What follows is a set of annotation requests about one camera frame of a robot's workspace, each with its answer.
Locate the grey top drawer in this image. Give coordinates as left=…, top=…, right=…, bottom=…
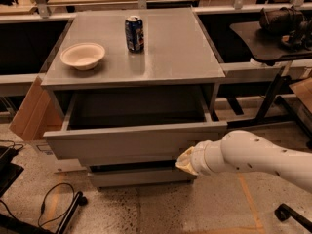
left=45, top=88, right=226, bottom=159

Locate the white paper bowl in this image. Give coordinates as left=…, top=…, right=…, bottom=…
left=60, top=43, right=105, bottom=71

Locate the black floor cable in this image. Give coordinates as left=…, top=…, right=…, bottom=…
left=37, top=182, right=76, bottom=228

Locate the black equipment at left edge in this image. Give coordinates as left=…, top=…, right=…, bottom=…
left=0, top=143, right=23, bottom=197

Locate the grey middle drawer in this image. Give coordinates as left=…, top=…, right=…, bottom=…
left=79, top=155, right=177, bottom=166

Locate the black caster leg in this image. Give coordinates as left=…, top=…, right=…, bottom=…
left=274, top=204, right=312, bottom=233

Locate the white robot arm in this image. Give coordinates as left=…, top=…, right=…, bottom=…
left=175, top=130, right=312, bottom=192

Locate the blue soda can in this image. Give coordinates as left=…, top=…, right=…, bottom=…
left=125, top=16, right=144, bottom=53

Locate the black stand leg with wheel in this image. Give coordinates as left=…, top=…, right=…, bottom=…
left=55, top=191, right=88, bottom=234

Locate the brown cardboard box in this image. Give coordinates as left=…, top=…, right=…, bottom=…
left=9, top=75, right=86, bottom=174

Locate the grey drawer cabinet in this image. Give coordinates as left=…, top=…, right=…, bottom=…
left=42, top=9, right=224, bottom=173

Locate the black side table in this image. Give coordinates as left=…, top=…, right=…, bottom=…
left=228, top=22, right=312, bottom=146

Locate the grey bottom drawer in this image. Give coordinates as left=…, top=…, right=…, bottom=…
left=88, top=168, right=197, bottom=188

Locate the black bag on table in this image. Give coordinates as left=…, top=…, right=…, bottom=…
left=259, top=7, right=312, bottom=50

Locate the grey drawer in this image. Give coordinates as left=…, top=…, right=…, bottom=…
left=88, top=168, right=197, bottom=188
left=79, top=155, right=177, bottom=166
left=45, top=88, right=226, bottom=159

